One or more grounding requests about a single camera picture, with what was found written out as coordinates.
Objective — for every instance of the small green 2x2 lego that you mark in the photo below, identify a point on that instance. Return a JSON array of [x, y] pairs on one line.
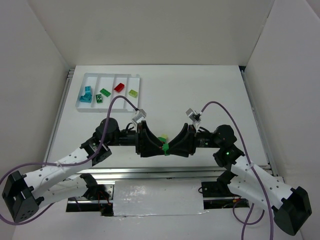
[[165, 148]]

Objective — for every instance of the white divided sorting tray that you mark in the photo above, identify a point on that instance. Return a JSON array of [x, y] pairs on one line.
[[97, 90]]

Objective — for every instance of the dark green 2x4 lego brick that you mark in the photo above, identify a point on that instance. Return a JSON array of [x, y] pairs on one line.
[[105, 92]]

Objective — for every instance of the red half-round lego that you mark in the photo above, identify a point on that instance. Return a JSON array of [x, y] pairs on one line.
[[119, 87]]

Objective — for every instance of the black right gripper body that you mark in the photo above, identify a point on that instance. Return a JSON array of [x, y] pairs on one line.
[[191, 139]]

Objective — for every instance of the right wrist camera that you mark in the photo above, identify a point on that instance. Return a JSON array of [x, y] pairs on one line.
[[195, 118]]

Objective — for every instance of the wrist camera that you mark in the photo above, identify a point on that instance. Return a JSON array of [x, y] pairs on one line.
[[138, 117], [195, 118]]

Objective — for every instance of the lime 2x2 lego brick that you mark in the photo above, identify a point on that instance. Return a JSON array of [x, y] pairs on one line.
[[133, 93]]

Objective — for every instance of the aluminium table rail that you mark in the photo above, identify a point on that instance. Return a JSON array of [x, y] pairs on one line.
[[153, 173]]

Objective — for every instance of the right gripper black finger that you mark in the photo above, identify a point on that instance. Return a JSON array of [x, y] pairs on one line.
[[179, 151], [182, 139]]

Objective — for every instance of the right side table rail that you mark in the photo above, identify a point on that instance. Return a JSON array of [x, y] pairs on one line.
[[265, 145]]

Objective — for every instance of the teal frog lily lego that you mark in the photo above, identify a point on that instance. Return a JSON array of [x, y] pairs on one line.
[[88, 90]]

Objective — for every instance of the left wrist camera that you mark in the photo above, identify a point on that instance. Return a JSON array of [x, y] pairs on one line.
[[138, 117]]

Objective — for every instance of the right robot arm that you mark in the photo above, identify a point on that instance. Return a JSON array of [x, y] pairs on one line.
[[290, 207]]

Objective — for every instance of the teal 2x4 lego brick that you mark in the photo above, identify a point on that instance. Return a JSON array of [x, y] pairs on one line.
[[87, 98]]

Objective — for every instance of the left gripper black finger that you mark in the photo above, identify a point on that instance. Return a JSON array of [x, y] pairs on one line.
[[151, 137], [152, 151]]

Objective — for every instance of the green and lime lego block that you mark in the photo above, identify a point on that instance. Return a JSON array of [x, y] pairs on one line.
[[163, 138]]

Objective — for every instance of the white foil-taped panel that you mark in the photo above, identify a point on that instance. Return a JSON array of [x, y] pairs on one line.
[[140, 198]]

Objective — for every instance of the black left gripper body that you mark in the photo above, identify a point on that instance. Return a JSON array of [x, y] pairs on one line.
[[140, 139]]

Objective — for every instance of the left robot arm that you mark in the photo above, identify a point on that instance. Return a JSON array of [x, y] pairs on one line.
[[25, 194]]

